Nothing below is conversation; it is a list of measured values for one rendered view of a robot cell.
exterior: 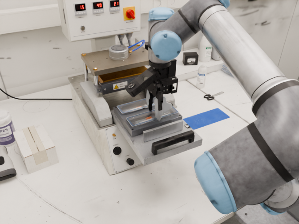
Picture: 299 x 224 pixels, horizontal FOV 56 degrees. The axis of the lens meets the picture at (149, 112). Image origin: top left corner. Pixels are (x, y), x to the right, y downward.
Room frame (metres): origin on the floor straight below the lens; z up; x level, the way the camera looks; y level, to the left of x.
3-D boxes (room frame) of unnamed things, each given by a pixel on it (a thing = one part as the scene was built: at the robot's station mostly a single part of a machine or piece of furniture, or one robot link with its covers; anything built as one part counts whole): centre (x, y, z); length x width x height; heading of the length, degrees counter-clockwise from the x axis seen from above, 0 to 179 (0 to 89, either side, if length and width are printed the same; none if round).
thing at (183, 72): (1.73, -0.22, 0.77); 0.84 x 0.30 x 0.04; 121
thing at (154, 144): (0.68, -0.08, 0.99); 0.15 x 0.02 x 0.04; 118
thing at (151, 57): (0.82, -0.03, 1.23); 0.08 x 0.08 x 0.05
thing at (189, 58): (1.71, -0.26, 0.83); 0.09 x 0.06 x 0.07; 97
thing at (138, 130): (0.85, 0.01, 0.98); 0.20 x 0.17 x 0.03; 118
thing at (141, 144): (0.80, -0.01, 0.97); 0.30 x 0.22 x 0.08; 28
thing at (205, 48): (1.76, -0.37, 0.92); 0.09 x 0.08 x 0.25; 44
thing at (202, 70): (1.48, -0.30, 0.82); 0.05 x 0.05 x 0.14
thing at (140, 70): (1.08, 0.12, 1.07); 0.22 x 0.17 x 0.10; 118
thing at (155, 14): (0.82, -0.03, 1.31); 0.09 x 0.08 x 0.11; 4
